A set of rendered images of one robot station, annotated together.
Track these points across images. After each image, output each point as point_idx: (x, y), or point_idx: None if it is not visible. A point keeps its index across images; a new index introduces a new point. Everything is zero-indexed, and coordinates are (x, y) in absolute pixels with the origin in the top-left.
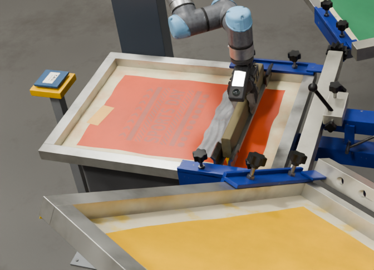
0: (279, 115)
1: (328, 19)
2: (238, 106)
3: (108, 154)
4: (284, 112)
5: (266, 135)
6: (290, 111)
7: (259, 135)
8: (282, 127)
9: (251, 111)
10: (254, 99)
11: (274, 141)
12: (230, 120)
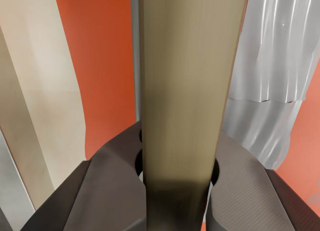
0: (77, 146)
1: None
2: (200, 103)
3: None
4: (70, 158)
5: (76, 40)
6: (55, 166)
7: (102, 36)
8: (43, 95)
9: (135, 124)
10: (82, 183)
11: (32, 8)
12: None
